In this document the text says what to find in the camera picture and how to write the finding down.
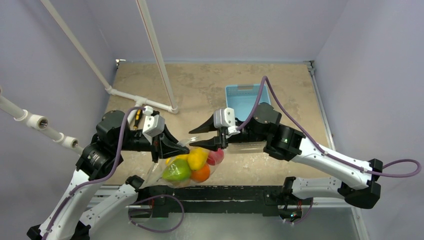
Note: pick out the green pear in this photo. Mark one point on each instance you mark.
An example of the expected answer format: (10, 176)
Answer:
(177, 171)

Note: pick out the white pvc pipe frame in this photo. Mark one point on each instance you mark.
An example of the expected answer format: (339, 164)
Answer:
(74, 112)

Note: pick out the wrist white camera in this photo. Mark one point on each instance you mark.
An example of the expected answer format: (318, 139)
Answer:
(154, 123)
(225, 118)

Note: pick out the white vertical pole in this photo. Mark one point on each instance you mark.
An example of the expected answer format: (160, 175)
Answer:
(156, 50)

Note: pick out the smooth red apple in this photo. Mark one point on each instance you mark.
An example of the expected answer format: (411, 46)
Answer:
(215, 157)

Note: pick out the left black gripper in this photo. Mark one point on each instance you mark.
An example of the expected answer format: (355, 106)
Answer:
(166, 145)

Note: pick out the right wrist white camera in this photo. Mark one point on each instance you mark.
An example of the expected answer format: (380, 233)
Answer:
(225, 118)

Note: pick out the aluminium frame rail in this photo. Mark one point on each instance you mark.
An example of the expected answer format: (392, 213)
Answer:
(356, 212)

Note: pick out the yellow mango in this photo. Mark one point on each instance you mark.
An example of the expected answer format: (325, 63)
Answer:
(197, 158)

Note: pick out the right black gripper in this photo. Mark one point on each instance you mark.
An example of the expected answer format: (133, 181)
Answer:
(224, 137)

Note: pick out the yellow black screwdriver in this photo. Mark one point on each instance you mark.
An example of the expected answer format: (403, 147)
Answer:
(137, 119)

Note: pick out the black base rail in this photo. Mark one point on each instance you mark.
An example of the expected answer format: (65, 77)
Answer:
(267, 200)

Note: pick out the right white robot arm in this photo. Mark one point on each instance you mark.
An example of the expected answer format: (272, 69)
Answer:
(349, 179)

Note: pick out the yellow lemon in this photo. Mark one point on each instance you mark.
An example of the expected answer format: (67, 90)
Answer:
(178, 157)

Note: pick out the light blue plastic basket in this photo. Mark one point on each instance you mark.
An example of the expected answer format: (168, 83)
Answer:
(241, 98)

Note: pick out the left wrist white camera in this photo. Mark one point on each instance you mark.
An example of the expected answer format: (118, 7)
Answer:
(154, 123)

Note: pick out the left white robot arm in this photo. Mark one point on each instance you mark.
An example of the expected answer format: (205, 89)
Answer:
(71, 219)

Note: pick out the clear dotted zip bag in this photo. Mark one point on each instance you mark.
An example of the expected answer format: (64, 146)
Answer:
(154, 174)

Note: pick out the orange fruit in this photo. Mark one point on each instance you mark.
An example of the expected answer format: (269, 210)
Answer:
(201, 175)

